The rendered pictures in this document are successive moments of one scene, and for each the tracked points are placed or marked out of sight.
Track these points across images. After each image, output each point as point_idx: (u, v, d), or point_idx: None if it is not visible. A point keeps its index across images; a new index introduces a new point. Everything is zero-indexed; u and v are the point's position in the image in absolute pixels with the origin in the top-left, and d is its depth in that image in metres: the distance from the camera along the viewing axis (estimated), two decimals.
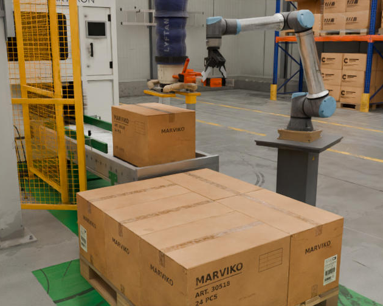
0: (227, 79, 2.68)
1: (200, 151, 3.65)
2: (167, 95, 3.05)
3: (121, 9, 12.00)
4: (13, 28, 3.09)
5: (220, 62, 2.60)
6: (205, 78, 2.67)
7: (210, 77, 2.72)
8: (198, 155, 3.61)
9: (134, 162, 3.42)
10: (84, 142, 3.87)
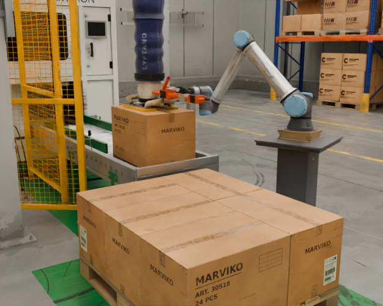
0: (205, 96, 2.98)
1: (200, 151, 3.65)
2: (149, 109, 3.31)
3: (121, 9, 12.00)
4: (13, 28, 3.09)
5: (189, 93, 3.26)
6: (171, 89, 3.26)
7: None
8: (198, 155, 3.61)
9: (134, 162, 3.42)
10: (84, 142, 3.87)
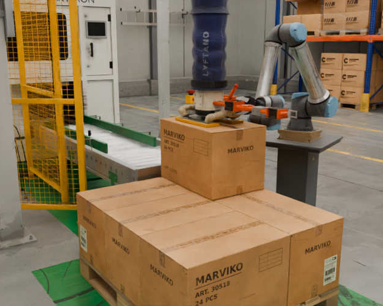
0: (289, 110, 2.39)
1: None
2: (211, 124, 2.73)
3: (121, 9, 12.00)
4: (13, 28, 3.09)
5: (262, 104, 2.67)
6: (239, 99, 2.67)
7: (273, 107, 2.44)
8: None
9: (190, 187, 2.84)
10: (84, 142, 3.87)
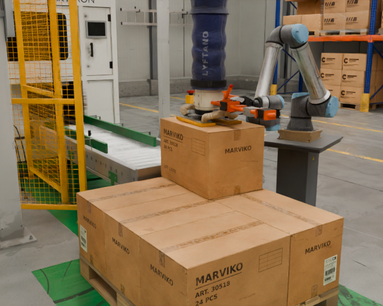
0: (282, 111, 2.37)
1: None
2: (207, 124, 2.74)
3: (121, 9, 12.00)
4: (13, 28, 3.09)
5: (256, 104, 2.65)
6: (234, 99, 2.66)
7: (262, 108, 2.42)
8: None
9: (188, 186, 2.85)
10: (84, 142, 3.87)
